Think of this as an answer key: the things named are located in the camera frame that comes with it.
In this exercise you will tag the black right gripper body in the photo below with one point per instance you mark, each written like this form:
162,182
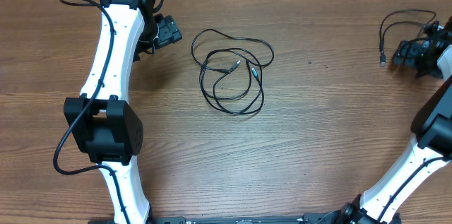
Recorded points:
419,54

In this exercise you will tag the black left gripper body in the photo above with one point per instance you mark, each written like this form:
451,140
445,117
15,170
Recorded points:
167,31

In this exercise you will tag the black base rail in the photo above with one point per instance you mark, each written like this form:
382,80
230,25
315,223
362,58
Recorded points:
307,218

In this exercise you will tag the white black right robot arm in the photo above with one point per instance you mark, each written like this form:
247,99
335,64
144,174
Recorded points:
428,150

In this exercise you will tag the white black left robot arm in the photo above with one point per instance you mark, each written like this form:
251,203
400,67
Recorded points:
104,132

